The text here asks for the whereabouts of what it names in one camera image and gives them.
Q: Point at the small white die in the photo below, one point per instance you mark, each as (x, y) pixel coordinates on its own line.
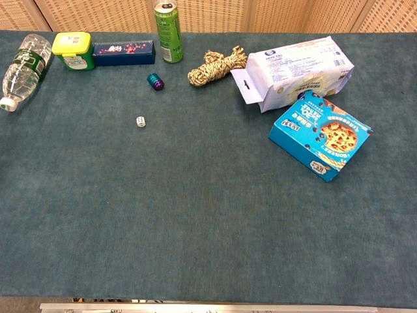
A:
(141, 122)

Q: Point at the teal green table cloth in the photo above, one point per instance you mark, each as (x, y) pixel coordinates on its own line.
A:
(202, 195)

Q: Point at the small teal purple spring toy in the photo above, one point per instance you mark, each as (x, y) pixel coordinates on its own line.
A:
(155, 81)

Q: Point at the blue cookie box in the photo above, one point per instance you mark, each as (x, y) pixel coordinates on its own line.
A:
(321, 137)

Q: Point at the green drink can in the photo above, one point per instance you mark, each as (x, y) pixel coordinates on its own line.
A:
(168, 31)

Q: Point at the long dark blue box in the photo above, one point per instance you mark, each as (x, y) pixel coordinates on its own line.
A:
(123, 53)

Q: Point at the woven wicker folding screen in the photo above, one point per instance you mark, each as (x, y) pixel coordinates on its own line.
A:
(293, 14)

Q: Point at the green tub with yellow lid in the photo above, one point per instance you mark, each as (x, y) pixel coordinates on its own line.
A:
(74, 49)

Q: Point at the clear plastic water bottle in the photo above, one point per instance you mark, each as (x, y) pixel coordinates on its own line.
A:
(23, 70)

